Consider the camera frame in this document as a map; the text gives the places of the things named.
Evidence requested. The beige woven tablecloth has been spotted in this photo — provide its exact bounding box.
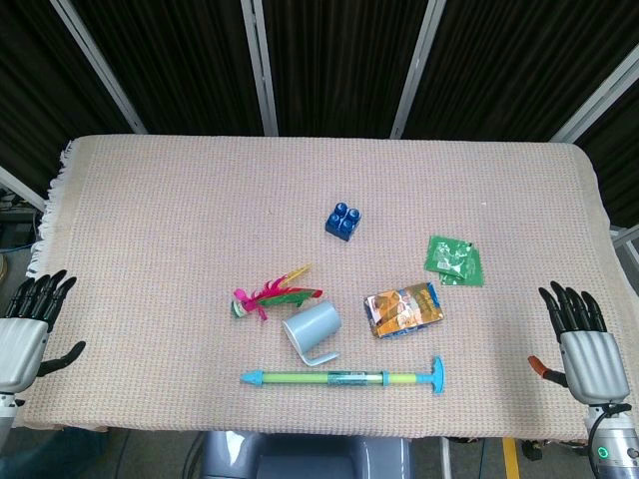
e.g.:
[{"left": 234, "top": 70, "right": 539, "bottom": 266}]
[{"left": 12, "top": 134, "right": 613, "bottom": 443}]

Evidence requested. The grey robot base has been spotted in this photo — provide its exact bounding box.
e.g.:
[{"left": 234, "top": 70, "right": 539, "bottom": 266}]
[{"left": 189, "top": 431, "right": 415, "bottom": 479}]

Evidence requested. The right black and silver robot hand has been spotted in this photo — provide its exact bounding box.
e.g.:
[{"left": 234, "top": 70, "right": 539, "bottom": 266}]
[{"left": 527, "top": 280, "right": 631, "bottom": 404}]

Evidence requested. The green sachet packet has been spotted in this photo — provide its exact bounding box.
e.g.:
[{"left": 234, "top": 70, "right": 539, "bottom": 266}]
[
  {"left": 437, "top": 243, "right": 486, "bottom": 288},
  {"left": 423, "top": 234, "right": 476, "bottom": 276}
]

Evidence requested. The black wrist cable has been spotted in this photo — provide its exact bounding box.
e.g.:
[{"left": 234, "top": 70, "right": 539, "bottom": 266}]
[{"left": 587, "top": 402, "right": 623, "bottom": 458}]

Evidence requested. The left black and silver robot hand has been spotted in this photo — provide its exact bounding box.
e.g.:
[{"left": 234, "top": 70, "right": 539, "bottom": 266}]
[{"left": 0, "top": 269, "right": 87, "bottom": 395}]

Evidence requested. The colourful feather shuttlecock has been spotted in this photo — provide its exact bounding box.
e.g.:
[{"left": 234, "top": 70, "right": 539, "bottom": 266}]
[{"left": 229, "top": 263, "right": 324, "bottom": 324}]

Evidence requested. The grey partition frame post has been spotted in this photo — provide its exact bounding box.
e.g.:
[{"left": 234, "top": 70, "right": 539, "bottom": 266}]
[
  {"left": 49, "top": 0, "right": 148, "bottom": 135},
  {"left": 389, "top": 0, "right": 447, "bottom": 140},
  {"left": 0, "top": 165, "right": 49, "bottom": 214},
  {"left": 241, "top": 0, "right": 280, "bottom": 137},
  {"left": 550, "top": 59, "right": 639, "bottom": 144}
]

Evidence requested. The green and blue water pump toy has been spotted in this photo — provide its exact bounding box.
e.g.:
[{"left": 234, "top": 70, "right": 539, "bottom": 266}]
[{"left": 240, "top": 354, "right": 445, "bottom": 399}]

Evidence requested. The orange and blue snack pack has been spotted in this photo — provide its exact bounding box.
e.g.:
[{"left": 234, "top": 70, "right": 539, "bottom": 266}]
[{"left": 362, "top": 281, "right": 444, "bottom": 340}]

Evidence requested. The grey-blue plastic cup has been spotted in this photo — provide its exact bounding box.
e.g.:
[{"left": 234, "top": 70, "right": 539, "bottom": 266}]
[{"left": 281, "top": 298, "right": 343, "bottom": 368}]

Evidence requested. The blue toy building block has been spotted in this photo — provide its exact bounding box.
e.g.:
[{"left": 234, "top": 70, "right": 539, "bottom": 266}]
[{"left": 324, "top": 202, "right": 364, "bottom": 243}]

